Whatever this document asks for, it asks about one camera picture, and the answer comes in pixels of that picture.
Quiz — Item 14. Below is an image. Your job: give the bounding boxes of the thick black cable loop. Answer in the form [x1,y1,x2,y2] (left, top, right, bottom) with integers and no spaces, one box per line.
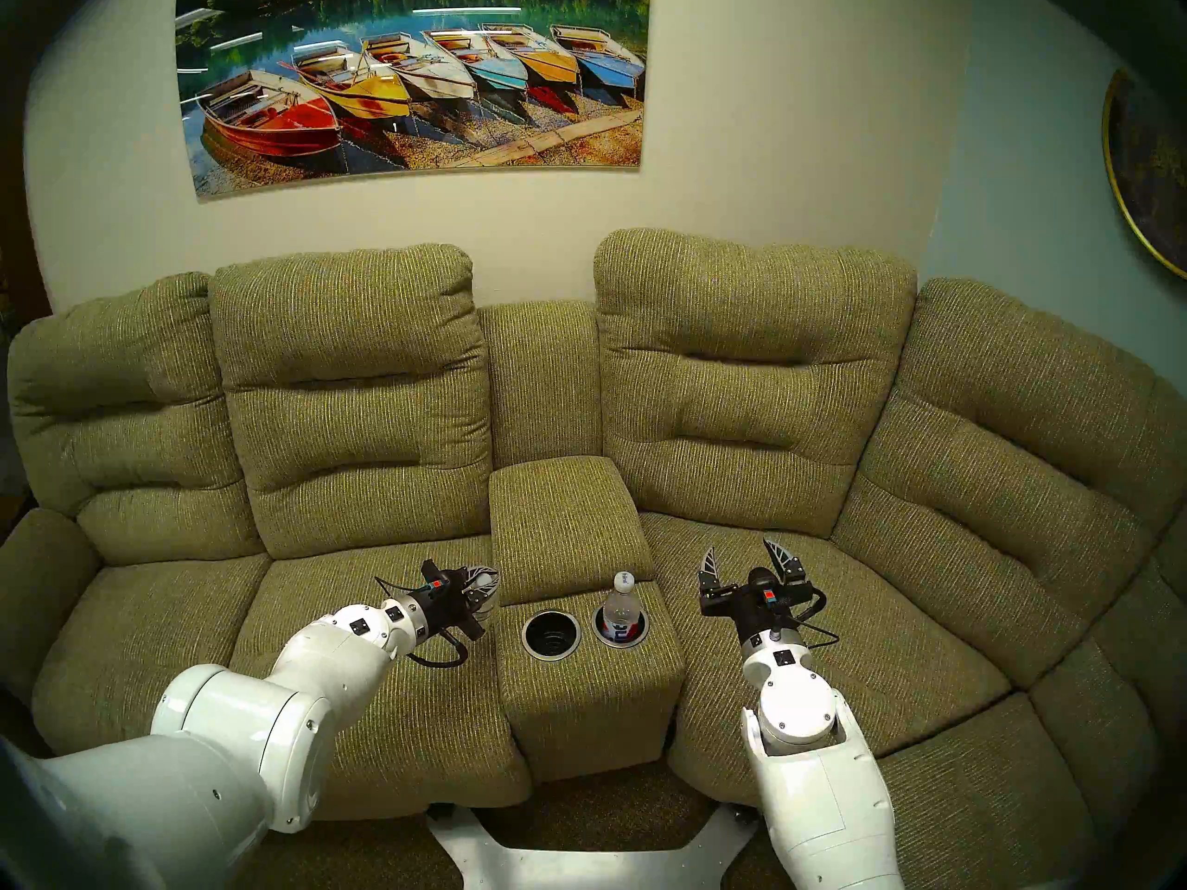
[405,624,469,668]

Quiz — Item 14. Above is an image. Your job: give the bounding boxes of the green fabric sofa console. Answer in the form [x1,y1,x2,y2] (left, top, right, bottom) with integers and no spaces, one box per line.
[489,455,687,782]

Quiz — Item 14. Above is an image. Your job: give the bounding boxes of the colourful boats wall picture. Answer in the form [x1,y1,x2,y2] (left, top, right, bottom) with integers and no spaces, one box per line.
[175,0,652,201]

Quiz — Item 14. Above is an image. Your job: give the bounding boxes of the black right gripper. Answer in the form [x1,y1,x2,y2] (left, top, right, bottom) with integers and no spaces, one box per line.
[698,538,826,648]

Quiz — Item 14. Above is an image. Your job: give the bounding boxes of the clear bottle red blue label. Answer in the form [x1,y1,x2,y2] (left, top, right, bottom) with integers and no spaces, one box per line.
[601,571,643,644]

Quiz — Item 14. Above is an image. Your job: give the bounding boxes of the green fabric sectional sofa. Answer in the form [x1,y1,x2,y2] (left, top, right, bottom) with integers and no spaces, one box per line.
[0,228,1187,890]

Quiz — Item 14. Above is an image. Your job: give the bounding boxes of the silver-rimmed black cup holder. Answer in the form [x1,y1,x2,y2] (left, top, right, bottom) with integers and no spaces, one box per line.
[591,605,650,650]
[521,608,582,663]

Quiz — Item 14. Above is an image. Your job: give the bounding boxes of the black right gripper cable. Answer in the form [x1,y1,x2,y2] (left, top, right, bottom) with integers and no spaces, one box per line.
[796,589,842,650]

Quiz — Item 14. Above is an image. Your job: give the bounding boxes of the round gold-rimmed wall decor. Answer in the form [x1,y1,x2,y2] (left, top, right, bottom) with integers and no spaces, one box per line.
[1102,66,1187,280]

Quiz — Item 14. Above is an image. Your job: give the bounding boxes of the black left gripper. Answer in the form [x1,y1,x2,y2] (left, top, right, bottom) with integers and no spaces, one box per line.
[413,560,502,643]

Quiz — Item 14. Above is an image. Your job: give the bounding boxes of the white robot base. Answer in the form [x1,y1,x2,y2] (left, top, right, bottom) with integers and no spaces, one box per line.
[427,803,761,890]

